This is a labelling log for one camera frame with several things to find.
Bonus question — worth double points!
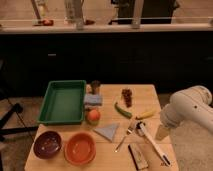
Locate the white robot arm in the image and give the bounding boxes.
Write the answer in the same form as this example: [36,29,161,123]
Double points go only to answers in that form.
[155,85,213,140]

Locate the orange red bowl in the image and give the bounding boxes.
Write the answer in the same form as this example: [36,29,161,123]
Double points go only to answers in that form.
[64,132,96,166]

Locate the dark purple bowl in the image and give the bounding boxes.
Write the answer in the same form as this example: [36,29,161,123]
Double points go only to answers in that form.
[33,131,62,159]

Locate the yellow banana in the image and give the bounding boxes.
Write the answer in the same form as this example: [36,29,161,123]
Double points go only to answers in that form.
[135,110,155,120]

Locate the metal fork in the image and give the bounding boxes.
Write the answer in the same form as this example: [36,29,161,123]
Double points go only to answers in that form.
[115,122,135,153]

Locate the black wooden block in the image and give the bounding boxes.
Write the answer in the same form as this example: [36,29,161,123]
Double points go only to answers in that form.
[128,143,148,171]

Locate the green chili pepper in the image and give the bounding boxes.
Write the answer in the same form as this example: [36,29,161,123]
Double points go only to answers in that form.
[114,102,132,119]

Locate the bunch of dark grapes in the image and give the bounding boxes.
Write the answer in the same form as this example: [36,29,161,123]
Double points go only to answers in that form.
[122,88,132,107]

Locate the grey triangular cloth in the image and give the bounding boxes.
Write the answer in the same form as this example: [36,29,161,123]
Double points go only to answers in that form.
[94,123,119,142]

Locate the orange fruit on stand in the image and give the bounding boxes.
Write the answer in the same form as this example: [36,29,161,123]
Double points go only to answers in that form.
[86,109,101,125]

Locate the blue sponge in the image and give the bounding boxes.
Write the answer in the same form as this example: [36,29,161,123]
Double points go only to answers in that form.
[84,94,102,106]

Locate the green plastic tray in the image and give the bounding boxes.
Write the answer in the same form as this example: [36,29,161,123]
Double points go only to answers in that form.
[38,80,86,125]

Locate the black tripod leg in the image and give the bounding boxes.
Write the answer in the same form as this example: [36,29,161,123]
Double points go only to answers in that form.
[0,103,38,142]

